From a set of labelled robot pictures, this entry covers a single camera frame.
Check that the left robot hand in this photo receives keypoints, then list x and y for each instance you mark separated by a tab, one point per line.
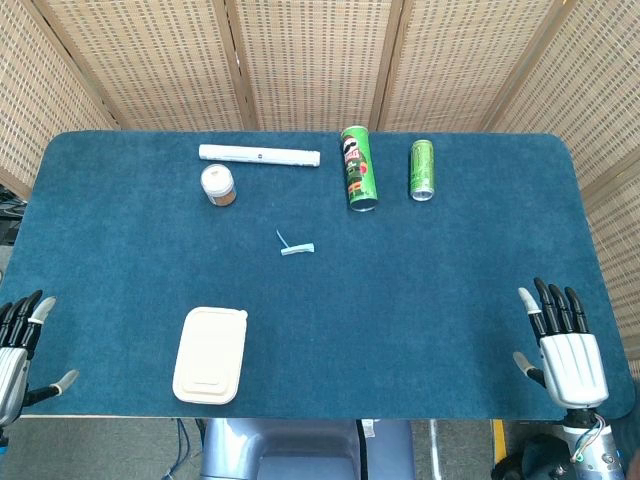
12	360

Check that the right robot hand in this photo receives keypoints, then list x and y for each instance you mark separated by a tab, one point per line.
572	367

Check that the beige lidded food container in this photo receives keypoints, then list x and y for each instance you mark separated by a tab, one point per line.
210	355

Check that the green drink can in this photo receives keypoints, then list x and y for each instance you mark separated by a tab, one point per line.
422	170

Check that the blue table mat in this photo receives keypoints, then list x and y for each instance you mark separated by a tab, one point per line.
320	300

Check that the white lidded spice jar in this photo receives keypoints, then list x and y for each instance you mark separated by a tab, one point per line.
218	185

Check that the blue-grey robot torso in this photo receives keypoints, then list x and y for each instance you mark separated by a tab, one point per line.
307	450

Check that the green Pringles can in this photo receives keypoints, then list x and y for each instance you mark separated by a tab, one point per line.
358	170

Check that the white long tube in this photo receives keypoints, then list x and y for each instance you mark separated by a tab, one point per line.
259	155

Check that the woven bamboo folding screen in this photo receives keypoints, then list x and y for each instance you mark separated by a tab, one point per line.
320	60

